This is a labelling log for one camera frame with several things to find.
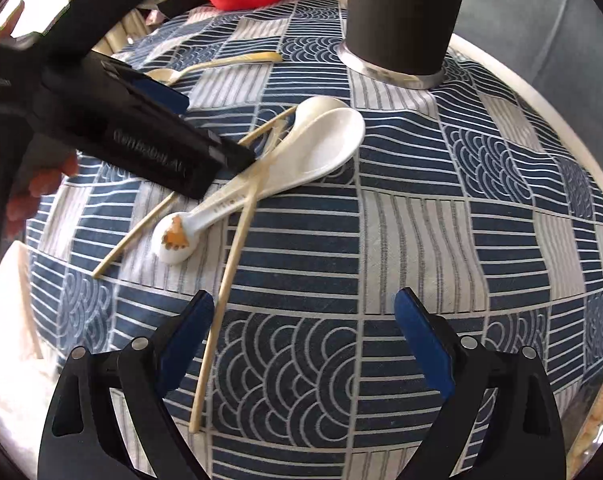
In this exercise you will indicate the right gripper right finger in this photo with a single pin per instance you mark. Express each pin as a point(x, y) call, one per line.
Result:
point(499, 419)

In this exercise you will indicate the cartoon printed ceramic spoon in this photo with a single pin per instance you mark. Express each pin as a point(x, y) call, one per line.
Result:
point(169, 76)

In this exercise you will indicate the black steel utensil cup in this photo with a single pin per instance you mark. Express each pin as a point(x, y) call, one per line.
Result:
point(400, 42)

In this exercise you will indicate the blue white patterned tablecloth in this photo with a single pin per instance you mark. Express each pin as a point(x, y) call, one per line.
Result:
point(463, 193)

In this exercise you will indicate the left hand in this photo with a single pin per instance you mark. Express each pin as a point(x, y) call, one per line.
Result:
point(31, 165)

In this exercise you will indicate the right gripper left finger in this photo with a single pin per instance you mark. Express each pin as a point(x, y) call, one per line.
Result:
point(81, 437)

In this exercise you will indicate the white ceramic spoon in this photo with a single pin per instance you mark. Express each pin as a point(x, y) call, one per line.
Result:
point(315, 131)

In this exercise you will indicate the white ceramic spoon bear handle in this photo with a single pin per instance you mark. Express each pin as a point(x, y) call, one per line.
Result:
point(175, 237)

